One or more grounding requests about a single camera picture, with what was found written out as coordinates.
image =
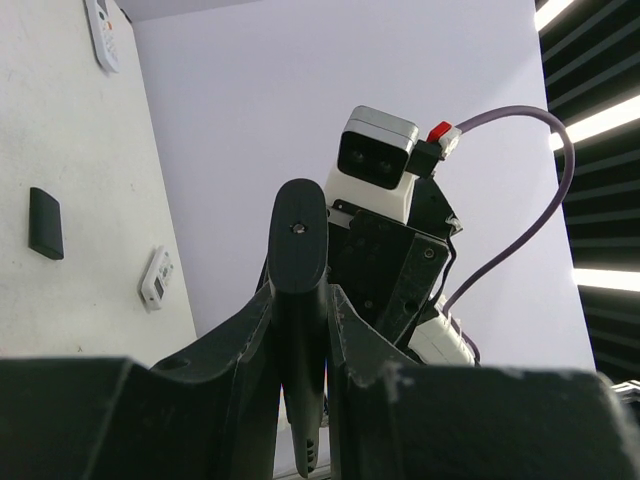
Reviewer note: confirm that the black battery cover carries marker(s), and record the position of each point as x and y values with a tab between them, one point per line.
45	225

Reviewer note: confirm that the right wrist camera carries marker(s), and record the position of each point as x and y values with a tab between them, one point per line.
379	159

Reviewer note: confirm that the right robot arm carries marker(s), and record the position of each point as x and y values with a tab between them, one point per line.
437	338

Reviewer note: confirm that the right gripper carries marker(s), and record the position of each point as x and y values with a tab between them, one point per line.
388	270

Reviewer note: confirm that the white remote control far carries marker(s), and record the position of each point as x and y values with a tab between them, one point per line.
102	32

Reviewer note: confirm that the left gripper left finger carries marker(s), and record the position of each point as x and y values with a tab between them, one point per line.
208	411

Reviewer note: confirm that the black remote control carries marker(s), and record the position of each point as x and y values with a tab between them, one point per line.
296	265

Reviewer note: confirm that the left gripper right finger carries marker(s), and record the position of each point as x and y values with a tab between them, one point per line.
392	418

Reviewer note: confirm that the small white remote control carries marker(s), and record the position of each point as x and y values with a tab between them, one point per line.
155	279

